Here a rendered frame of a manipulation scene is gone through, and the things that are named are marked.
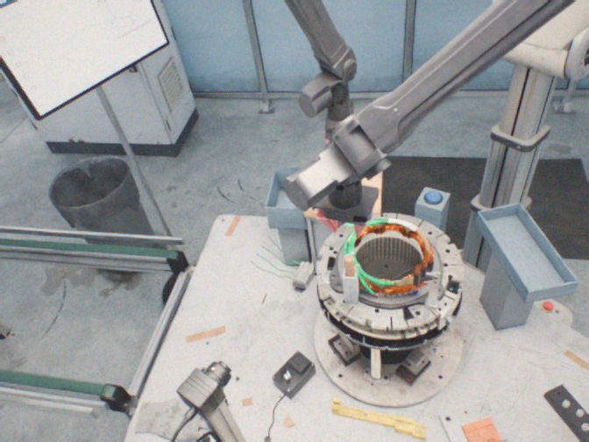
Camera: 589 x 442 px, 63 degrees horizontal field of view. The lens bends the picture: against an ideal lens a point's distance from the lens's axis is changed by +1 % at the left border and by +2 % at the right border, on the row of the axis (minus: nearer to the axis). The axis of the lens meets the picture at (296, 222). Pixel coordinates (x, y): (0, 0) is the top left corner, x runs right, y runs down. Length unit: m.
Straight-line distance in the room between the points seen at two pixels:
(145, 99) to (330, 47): 2.23
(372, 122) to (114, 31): 1.19
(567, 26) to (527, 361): 0.77
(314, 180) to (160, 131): 2.67
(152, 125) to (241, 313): 2.07
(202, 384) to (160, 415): 0.71
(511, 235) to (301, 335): 0.60
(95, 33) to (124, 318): 1.44
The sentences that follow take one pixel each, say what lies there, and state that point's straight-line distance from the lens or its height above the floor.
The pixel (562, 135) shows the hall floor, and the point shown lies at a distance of 3.40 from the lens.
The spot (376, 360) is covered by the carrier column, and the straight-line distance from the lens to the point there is 1.16.
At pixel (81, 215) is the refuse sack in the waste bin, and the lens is 2.40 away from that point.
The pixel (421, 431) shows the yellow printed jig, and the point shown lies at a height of 0.80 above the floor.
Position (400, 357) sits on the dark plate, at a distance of 1.32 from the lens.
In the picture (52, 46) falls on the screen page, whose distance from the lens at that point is 1.60.
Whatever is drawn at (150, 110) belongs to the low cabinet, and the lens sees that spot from 3.22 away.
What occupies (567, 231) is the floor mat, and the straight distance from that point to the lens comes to 2.77.
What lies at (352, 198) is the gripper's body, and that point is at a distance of 0.76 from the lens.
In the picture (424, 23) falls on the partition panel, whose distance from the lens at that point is 3.21.
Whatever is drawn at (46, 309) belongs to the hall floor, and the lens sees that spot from 2.85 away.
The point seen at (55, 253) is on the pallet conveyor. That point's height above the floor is 0.75.
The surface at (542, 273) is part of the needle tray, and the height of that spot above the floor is 1.02.
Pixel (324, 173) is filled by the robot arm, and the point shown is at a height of 1.51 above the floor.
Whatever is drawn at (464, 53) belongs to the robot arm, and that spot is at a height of 1.69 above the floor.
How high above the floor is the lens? 1.95
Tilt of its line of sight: 46 degrees down
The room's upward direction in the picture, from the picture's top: 10 degrees counter-clockwise
